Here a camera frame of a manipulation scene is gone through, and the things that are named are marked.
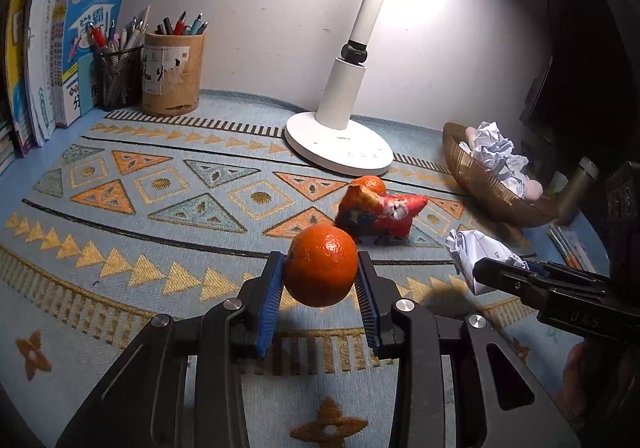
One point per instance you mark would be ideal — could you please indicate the orange tangerine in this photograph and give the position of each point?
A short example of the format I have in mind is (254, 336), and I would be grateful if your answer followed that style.
(320, 265)
(372, 184)

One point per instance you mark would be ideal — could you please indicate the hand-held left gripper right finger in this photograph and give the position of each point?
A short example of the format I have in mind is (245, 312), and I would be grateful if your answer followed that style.
(370, 313)

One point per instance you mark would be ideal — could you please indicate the woven wicker basket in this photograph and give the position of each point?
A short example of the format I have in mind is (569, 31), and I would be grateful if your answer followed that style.
(490, 198)

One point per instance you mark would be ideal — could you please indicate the bamboo pen holder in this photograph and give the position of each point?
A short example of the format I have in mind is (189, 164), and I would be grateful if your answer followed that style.
(172, 77)

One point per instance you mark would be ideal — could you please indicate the patterned blue mat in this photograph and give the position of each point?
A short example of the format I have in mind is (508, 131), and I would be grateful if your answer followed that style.
(150, 238)

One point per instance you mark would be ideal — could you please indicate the person's right hand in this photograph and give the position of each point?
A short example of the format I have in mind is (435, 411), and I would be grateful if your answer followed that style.
(580, 383)

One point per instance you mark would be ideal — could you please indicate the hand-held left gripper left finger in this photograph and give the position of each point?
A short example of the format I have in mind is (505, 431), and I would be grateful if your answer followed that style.
(267, 313)

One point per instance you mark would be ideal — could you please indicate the red orange snack packet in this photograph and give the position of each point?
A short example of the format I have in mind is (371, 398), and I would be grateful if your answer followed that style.
(380, 215)

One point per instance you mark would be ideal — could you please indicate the white paper ball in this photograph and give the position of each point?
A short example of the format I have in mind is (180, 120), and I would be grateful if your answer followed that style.
(470, 253)
(515, 172)
(492, 142)

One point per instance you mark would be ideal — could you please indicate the bunch of dark pens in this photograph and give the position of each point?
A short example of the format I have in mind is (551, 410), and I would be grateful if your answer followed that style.
(182, 25)

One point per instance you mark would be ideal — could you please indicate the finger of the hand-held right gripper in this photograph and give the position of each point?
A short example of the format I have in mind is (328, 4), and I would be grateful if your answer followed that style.
(510, 280)
(570, 270)

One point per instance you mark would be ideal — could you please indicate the row of standing books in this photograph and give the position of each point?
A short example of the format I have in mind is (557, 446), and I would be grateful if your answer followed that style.
(45, 27)

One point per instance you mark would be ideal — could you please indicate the bunch of pens and pencils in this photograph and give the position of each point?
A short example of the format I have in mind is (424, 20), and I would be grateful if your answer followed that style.
(125, 35)

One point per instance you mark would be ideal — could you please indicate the black mesh pen holder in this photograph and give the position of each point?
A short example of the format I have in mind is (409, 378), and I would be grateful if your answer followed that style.
(120, 77)

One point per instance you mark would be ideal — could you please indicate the flat stack of books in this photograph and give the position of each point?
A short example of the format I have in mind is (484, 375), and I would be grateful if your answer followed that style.
(5, 147)

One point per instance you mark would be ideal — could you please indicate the black monitor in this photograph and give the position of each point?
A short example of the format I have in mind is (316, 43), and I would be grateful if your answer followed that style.
(537, 92)

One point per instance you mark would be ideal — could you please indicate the blue cover book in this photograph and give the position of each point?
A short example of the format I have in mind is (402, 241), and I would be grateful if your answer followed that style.
(85, 37)

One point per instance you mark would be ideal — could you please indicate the olive thermos bottle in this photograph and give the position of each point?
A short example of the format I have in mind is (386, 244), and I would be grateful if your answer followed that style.
(577, 190)

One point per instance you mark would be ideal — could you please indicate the yellow spine book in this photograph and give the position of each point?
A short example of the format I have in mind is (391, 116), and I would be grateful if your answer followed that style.
(17, 77)

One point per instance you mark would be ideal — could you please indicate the pack of coloured pens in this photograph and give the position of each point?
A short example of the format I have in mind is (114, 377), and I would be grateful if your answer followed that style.
(565, 243)

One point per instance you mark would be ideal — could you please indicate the white desk lamp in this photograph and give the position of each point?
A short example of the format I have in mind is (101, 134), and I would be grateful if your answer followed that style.
(345, 92)

